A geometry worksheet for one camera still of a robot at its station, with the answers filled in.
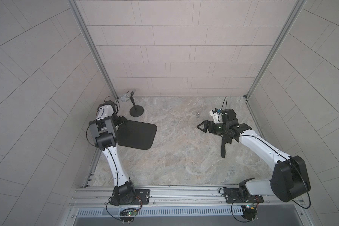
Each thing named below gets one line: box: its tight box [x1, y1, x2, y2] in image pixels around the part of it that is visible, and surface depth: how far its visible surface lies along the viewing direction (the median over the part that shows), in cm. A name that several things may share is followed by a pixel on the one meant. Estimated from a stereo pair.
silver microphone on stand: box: [129, 91, 145, 118], surface depth 107 cm
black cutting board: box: [116, 119, 158, 151], surface depth 98 cm
